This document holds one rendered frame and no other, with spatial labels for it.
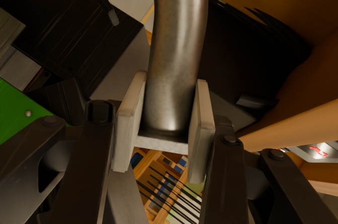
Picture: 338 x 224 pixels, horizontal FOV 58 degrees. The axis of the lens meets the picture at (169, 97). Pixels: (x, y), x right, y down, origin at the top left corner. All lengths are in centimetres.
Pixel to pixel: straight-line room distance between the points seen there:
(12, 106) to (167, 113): 41
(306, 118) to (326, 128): 2
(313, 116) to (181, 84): 12
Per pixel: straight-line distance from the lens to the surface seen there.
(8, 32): 59
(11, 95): 56
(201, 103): 15
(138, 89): 16
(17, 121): 56
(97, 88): 59
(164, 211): 321
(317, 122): 26
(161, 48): 17
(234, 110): 43
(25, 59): 101
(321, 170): 116
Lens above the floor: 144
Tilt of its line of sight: 8 degrees down
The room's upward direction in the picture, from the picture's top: 124 degrees clockwise
